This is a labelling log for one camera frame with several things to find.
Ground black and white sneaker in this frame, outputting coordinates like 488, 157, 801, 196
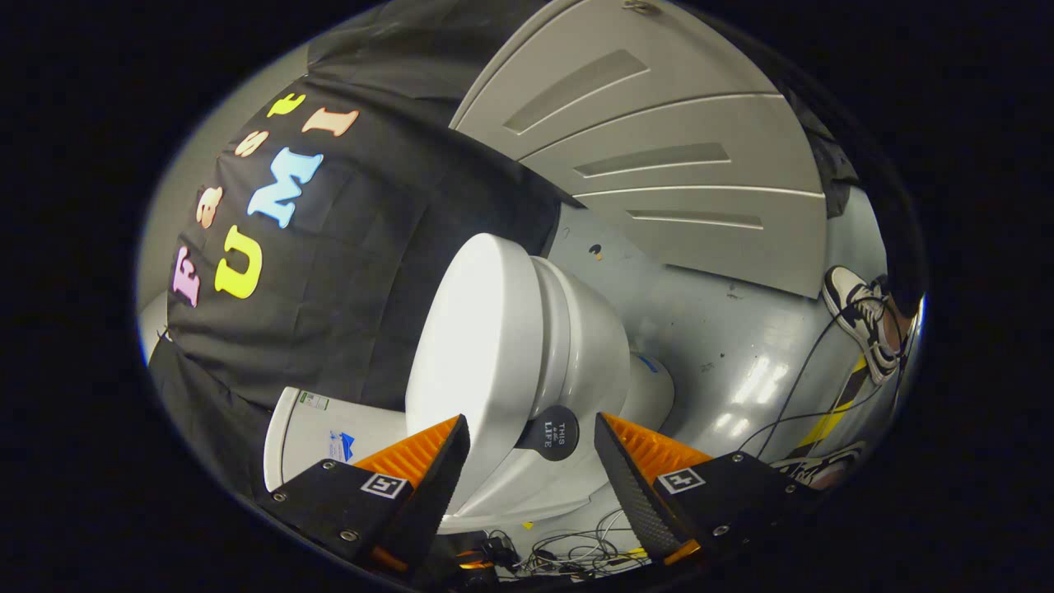
822, 265, 902, 384
770, 441, 867, 488

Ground yellow black floor tape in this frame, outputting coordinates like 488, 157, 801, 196
790, 354, 871, 460

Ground grey drawer cabinet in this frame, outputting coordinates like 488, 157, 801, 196
449, 0, 827, 299

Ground black round lid handle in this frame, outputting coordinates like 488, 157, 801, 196
515, 404, 580, 462

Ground white toilet tank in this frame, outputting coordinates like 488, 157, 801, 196
263, 387, 408, 493

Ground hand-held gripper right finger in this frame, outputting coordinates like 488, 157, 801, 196
595, 412, 824, 569

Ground white toilet bowl with seat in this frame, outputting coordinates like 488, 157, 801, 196
445, 255, 676, 535

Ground black device with orange wires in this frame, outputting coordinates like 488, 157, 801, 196
449, 544, 515, 581

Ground person's leg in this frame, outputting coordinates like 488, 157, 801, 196
873, 198, 930, 355

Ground thin black floor cables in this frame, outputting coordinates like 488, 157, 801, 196
490, 301, 898, 577

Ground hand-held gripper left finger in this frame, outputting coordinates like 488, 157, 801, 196
257, 414, 470, 577

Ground black backdrop cloth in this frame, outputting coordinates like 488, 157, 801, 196
148, 0, 861, 499

